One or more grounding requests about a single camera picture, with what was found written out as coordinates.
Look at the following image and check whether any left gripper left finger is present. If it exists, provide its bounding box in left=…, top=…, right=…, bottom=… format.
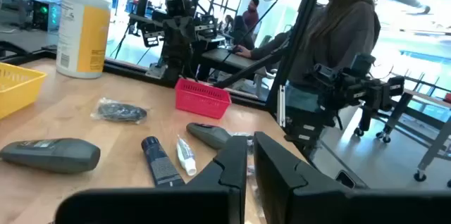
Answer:
left=183, top=136, right=247, bottom=224

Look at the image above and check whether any black aluminium rig frame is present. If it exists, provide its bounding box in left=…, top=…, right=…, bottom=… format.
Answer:
left=0, top=0, right=330, bottom=130

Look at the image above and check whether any grey desk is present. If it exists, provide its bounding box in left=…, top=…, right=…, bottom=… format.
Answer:
left=200, top=47, right=279, bottom=77

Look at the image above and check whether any person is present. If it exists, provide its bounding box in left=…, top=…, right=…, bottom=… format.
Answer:
left=242, top=0, right=261, bottom=31
left=228, top=15, right=257, bottom=51
left=235, top=0, right=382, bottom=119

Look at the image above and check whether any yellow plastic basket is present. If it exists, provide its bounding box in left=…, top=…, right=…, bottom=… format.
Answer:
left=0, top=61, right=49, bottom=121

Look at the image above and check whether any white wipes canister yellow label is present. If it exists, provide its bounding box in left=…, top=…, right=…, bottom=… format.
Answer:
left=55, top=0, right=113, bottom=80

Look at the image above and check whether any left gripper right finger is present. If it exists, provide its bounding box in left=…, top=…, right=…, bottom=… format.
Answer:
left=254, top=131, right=350, bottom=224

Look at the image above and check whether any grey travel bottle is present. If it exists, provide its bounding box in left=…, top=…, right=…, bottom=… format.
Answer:
left=185, top=122, right=233, bottom=150
left=0, top=137, right=102, bottom=175

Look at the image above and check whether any dark blue tube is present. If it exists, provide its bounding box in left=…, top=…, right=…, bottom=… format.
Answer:
left=140, top=135, right=187, bottom=188

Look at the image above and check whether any red plastic basket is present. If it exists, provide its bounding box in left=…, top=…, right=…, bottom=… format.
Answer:
left=174, top=77, right=233, bottom=120

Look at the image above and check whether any black sponge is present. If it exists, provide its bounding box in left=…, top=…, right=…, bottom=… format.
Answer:
left=90, top=97, right=149, bottom=125

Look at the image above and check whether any small white toothpaste tube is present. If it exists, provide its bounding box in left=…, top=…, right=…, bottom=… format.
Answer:
left=175, top=134, right=198, bottom=177

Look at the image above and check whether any computer tower green light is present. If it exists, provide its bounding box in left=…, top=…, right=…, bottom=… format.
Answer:
left=31, top=0, right=63, bottom=33

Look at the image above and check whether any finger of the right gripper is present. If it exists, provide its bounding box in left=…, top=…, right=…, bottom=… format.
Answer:
left=165, top=26, right=180, bottom=77
left=178, top=26, right=194, bottom=77

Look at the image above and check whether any grey wheeled table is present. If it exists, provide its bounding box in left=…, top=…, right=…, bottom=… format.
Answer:
left=354, top=72, right=451, bottom=188

